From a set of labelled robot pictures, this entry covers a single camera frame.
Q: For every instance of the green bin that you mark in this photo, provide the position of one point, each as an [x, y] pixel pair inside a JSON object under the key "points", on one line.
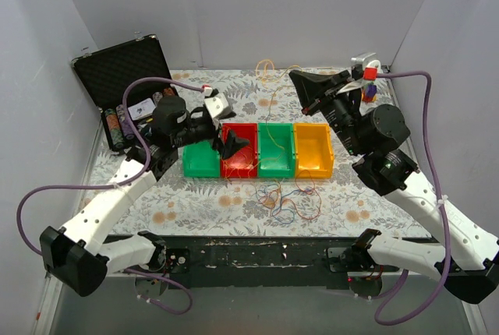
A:
{"points": [[200, 161], [276, 150]]}

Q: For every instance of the black poker chip case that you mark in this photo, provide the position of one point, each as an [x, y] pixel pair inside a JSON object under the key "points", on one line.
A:
{"points": [[106, 74]]}

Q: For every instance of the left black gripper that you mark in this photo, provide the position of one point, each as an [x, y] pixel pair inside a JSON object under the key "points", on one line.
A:
{"points": [[217, 137]]}

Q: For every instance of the floral table mat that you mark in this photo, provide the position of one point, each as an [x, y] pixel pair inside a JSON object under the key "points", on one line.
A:
{"points": [[341, 206]]}

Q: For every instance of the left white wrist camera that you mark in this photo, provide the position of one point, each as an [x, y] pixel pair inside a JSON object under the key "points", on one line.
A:
{"points": [[218, 106]]}

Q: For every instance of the red bin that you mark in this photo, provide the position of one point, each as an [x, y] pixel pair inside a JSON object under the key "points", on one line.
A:
{"points": [[244, 163]]}

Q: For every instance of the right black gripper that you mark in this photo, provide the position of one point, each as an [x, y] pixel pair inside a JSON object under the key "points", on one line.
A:
{"points": [[325, 92]]}

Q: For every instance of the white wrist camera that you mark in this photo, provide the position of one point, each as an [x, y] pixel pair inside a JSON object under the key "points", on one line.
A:
{"points": [[364, 69], [218, 106]]}

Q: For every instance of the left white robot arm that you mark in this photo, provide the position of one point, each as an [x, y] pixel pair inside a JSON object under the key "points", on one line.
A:
{"points": [[77, 253]]}

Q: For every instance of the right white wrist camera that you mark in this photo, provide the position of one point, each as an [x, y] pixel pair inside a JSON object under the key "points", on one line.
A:
{"points": [[364, 69]]}

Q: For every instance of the orange bin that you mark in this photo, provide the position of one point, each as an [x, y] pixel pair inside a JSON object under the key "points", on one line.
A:
{"points": [[314, 151]]}

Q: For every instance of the colourful toy block figure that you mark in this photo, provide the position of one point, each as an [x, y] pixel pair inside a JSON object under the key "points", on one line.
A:
{"points": [[369, 93]]}

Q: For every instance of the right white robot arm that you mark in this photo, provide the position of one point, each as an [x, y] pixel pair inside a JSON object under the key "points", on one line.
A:
{"points": [[465, 257]]}

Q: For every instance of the right green bin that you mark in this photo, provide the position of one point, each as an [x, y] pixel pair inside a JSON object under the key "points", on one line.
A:
{"points": [[276, 150]]}

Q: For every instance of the left green bin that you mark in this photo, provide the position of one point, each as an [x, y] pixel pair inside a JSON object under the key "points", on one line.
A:
{"points": [[200, 161]]}

